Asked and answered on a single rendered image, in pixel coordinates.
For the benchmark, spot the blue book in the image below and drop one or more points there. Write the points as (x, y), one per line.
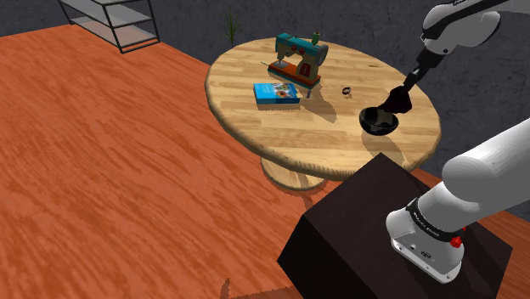
(275, 93)

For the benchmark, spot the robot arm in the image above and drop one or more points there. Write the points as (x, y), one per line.
(488, 174)

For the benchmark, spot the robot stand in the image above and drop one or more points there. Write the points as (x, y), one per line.
(352, 215)

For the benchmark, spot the thin green plant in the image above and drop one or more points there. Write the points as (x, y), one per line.
(232, 29)

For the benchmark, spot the black bowl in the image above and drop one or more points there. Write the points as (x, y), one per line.
(377, 125)

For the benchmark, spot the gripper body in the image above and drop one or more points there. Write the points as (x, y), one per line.
(398, 101)

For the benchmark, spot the black metal frame shelf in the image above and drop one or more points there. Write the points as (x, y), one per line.
(124, 36)

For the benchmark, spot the round wooden table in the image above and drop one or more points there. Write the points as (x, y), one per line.
(290, 132)

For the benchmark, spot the teal and orange sewing machine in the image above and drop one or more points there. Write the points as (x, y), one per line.
(304, 56)

